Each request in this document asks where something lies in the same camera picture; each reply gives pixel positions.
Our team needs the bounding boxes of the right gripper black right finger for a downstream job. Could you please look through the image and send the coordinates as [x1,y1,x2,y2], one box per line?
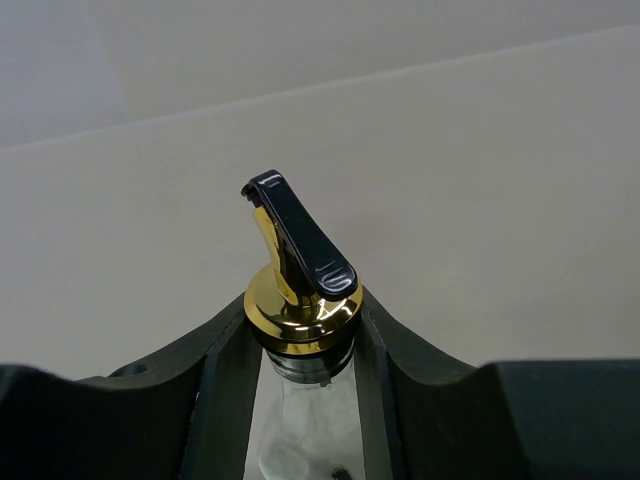
[355,294,639,479]

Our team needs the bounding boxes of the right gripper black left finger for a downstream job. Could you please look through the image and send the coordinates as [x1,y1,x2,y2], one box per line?
[1,299,260,479]

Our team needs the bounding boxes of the short glass cruet gold spout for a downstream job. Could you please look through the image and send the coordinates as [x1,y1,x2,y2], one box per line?
[241,170,365,479]

